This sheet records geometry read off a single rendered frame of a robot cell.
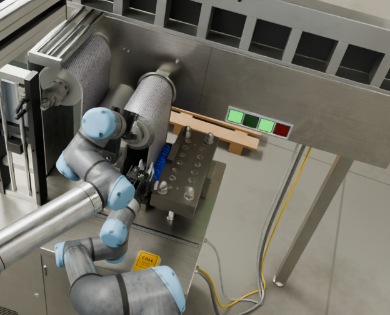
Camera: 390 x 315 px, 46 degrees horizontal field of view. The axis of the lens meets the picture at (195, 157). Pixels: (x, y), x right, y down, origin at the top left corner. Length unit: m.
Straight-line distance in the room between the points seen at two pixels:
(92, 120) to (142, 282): 0.39
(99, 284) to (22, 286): 0.91
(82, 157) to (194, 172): 0.68
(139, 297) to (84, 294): 0.12
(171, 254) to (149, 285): 0.56
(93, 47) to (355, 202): 2.35
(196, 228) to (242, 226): 1.26
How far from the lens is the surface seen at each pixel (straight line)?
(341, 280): 2.96
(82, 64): 1.53
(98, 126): 1.12
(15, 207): 1.76
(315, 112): 1.73
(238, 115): 1.76
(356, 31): 1.58
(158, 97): 1.58
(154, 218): 1.72
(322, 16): 1.56
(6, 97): 1.52
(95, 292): 1.09
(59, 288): 1.87
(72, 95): 1.53
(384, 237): 3.34
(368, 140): 1.80
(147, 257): 1.59
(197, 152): 1.80
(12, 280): 1.97
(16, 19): 0.45
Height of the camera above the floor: 2.23
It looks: 43 degrees down
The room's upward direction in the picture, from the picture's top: 13 degrees clockwise
